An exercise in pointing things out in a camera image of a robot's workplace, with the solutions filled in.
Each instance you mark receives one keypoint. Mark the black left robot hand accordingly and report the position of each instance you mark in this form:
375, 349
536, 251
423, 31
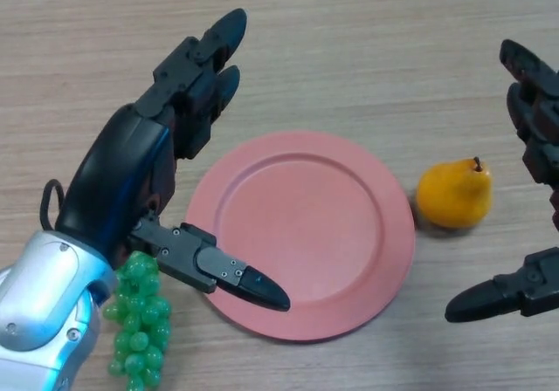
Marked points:
118, 168

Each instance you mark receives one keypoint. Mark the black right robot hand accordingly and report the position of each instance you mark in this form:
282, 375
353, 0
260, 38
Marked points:
539, 103

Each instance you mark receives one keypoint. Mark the yellow pear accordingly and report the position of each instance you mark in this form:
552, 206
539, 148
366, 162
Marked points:
454, 194

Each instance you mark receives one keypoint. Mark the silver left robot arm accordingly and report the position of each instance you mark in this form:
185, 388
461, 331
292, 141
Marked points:
39, 303

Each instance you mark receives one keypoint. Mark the pink round plate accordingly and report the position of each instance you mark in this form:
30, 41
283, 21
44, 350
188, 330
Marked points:
305, 234

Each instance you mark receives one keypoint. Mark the green grape bunch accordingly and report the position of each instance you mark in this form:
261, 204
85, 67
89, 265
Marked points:
140, 338

